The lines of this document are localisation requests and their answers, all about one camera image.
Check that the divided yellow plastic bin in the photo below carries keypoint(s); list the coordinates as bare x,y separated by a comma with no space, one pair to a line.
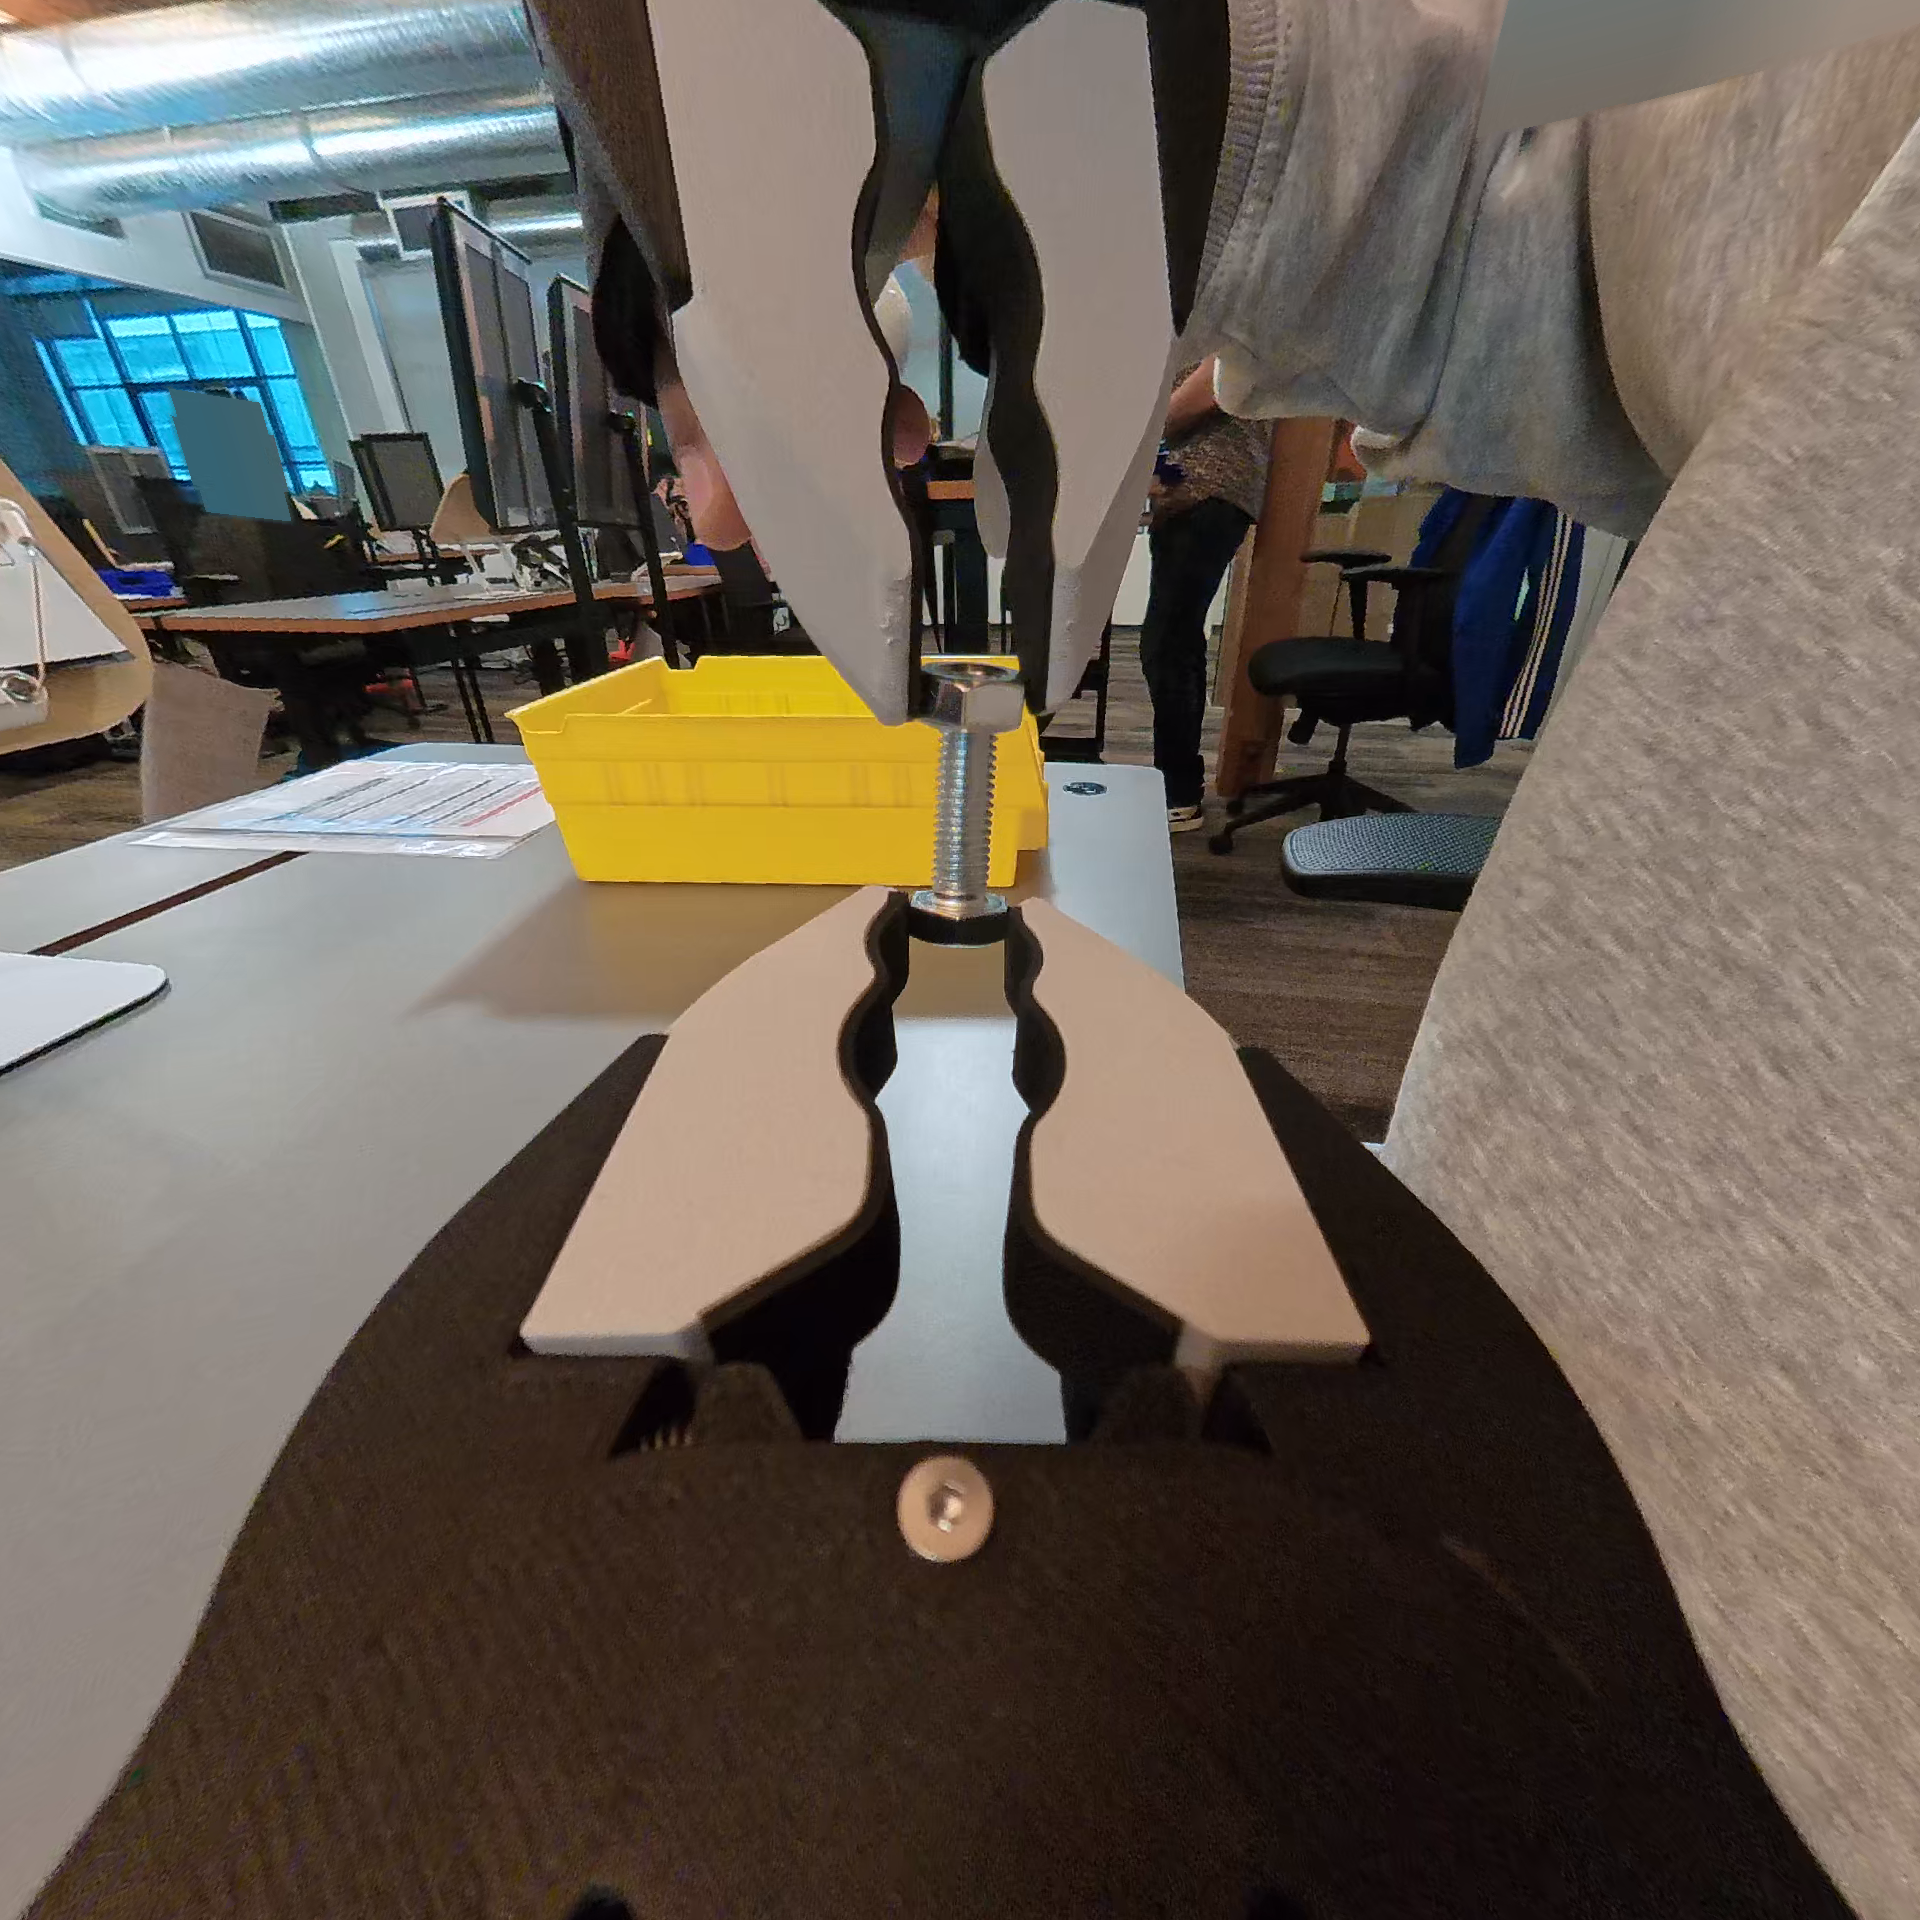
721,763

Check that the person's right forearm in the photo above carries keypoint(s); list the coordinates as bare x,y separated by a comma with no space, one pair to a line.
1350,224

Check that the silver ventilation duct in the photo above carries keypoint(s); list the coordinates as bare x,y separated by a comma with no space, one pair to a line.
226,89

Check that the grey cardboard sheet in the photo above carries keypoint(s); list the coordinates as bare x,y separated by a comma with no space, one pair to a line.
202,744

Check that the wooden post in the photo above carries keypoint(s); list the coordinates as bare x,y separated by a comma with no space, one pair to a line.
1284,600

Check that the silver hex bolt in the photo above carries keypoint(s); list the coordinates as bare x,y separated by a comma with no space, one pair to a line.
962,810

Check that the small dark monitor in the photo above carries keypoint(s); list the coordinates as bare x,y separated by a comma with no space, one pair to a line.
399,481

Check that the person's grey sweatshirt torso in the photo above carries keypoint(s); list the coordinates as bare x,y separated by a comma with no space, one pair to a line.
1724,1201

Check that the blue storage bin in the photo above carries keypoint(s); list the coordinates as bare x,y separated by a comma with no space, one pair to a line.
135,582

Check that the laminated instruction sheet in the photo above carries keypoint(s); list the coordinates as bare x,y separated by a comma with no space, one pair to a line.
359,802

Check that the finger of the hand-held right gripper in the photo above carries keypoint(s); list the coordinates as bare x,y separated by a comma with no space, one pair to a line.
764,301
1095,301

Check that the person's right hand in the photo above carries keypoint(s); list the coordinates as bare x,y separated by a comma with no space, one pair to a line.
714,481

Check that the tan document holder board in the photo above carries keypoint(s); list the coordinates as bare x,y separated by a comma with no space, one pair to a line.
114,698

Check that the tall dark monitor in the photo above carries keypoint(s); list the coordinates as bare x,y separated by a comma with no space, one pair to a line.
484,359
594,406

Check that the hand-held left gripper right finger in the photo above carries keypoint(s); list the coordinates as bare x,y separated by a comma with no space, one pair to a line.
1185,1185

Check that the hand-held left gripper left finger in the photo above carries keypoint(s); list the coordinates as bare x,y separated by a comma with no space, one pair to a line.
721,1170

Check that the blue jacket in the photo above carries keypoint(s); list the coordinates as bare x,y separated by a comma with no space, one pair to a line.
1500,630

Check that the long brown-edged desk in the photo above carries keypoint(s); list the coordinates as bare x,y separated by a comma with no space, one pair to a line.
377,603

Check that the black office chair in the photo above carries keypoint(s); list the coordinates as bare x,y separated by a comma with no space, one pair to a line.
1335,667

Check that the silver hex nut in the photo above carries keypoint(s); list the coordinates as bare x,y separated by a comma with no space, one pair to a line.
969,694

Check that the grey desk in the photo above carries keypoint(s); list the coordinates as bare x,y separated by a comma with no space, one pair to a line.
301,1201

